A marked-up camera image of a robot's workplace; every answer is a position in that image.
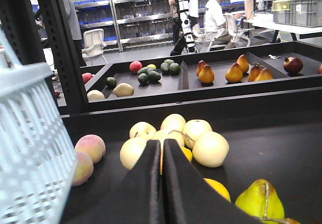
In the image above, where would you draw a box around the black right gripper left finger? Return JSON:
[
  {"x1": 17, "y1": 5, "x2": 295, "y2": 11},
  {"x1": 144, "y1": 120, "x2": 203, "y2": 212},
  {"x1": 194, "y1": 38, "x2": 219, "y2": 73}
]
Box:
[{"x1": 60, "y1": 140, "x2": 161, "y2": 223}]

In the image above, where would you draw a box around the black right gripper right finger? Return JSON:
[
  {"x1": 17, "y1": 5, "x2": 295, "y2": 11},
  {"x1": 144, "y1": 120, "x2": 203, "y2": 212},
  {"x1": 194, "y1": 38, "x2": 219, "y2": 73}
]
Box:
[{"x1": 163, "y1": 139, "x2": 259, "y2": 223}]

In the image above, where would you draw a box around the light blue plastic basket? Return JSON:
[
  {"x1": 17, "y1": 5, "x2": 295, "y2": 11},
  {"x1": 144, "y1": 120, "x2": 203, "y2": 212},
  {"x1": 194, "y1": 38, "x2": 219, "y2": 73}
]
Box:
[{"x1": 1, "y1": 34, "x2": 77, "y2": 223}]

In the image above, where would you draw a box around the yellow lemon near pears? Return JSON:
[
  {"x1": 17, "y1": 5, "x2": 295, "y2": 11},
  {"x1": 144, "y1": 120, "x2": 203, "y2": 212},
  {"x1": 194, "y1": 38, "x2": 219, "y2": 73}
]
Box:
[{"x1": 181, "y1": 146, "x2": 193, "y2": 162}]

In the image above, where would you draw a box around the pink peach front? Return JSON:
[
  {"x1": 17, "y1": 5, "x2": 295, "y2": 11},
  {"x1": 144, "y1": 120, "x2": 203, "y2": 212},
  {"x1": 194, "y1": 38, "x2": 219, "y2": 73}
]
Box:
[{"x1": 72, "y1": 152, "x2": 94, "y2": 186}]

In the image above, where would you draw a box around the pink peach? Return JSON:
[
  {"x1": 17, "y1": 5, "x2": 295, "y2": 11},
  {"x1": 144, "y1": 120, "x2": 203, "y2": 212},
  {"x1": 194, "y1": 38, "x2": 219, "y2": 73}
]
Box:
[
  {"x1": 72, "y1": 152, "x2": 94, "y2": 186},
  {"x1": 75, "y1": 134, "x2": 106, "y2": 164}
]

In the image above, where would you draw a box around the pink peach back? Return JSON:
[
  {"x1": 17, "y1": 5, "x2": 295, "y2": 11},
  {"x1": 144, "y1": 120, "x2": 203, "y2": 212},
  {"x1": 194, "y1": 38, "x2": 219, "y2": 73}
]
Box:
[{"x1": 75, "y1": 134, "x2": 106, "y2": 164}]

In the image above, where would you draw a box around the green pear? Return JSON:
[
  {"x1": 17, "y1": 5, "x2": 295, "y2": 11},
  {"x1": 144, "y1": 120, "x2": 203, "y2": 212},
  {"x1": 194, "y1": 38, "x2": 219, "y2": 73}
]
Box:
[{"x1": 235, "y1": 179, "x2": 285, "y2": 220}]

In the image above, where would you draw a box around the person in grey sweater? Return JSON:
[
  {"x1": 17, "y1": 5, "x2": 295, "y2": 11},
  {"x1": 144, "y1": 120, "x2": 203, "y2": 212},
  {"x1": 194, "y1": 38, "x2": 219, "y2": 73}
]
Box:
[{"x1": 63, "y1": 0, "x2": 86, "y2": 66}]

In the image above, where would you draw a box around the seated person white shirt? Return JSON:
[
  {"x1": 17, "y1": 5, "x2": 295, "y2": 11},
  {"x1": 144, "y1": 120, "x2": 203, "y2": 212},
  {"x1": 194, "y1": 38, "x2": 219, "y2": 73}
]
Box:
[{"x1": 204, "y1": 0, "x2": 234, "y2": 49}]

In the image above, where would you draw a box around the black upright shelf post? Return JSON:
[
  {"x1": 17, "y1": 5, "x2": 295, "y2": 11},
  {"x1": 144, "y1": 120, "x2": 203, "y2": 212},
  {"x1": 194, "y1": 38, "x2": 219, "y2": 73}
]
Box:
[{"x1": 1, "y1": 0, "x2": 89, "y2": 114}]

